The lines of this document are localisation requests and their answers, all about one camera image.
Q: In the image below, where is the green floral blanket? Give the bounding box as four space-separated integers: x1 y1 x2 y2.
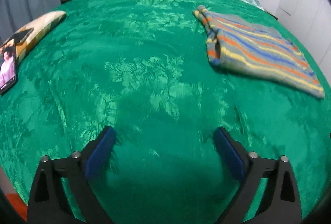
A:
0 0 331 224

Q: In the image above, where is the white wardrobe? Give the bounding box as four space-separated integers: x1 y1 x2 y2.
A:
277 0 331 72

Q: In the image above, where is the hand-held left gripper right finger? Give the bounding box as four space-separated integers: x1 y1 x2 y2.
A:
212 126 302 224

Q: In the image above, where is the dark smartphone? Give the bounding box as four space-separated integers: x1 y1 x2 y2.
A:
12 28 35 45

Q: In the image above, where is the patterned pillow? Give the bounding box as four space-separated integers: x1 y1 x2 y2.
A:
14 10 67 62

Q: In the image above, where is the smartphone with lit screen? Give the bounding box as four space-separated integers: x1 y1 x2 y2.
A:
0 38 17 95

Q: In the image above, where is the striped knit sweater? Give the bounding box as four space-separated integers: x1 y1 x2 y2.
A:
193 5 325 99

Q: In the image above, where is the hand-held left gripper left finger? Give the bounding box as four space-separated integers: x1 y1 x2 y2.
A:
26 126 116 224

